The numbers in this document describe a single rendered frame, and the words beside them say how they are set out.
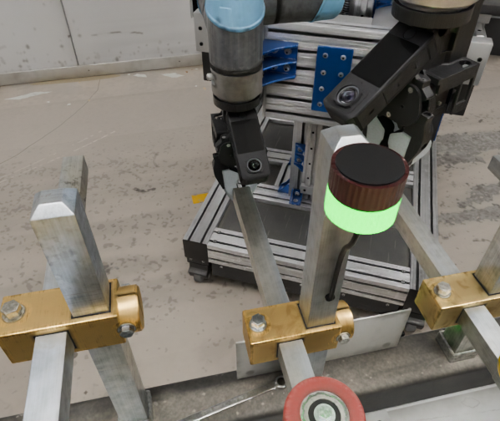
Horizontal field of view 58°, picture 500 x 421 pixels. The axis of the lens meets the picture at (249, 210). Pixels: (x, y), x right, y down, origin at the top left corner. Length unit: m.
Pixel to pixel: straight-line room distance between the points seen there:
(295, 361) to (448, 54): 0.37
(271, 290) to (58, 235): 0.31
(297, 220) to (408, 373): 0.99
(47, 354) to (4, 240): 1.66
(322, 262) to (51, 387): 0.28
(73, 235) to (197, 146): 2.02
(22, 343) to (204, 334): 1.13
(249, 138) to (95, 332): 0.35
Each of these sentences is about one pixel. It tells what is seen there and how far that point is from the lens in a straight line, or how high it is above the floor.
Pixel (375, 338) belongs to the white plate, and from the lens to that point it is 0.74.
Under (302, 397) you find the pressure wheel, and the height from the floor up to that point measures 0.91.
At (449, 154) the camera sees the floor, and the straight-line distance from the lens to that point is 2.55.
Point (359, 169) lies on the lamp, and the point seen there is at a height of 1.14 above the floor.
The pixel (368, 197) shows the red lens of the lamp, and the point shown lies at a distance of 0.35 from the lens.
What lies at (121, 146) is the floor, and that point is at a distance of 2.48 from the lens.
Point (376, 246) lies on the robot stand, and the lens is 1.61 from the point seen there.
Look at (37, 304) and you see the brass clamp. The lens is 0.51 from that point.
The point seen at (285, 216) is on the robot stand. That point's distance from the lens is 1.67.
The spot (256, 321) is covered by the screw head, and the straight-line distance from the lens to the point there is 0.56.
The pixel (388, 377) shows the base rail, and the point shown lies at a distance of 0.76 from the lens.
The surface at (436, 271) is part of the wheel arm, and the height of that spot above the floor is 0.85.
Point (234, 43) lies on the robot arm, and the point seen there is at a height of 1.11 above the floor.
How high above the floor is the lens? 1.35
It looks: 42 degrees down
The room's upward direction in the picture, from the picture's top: straight up
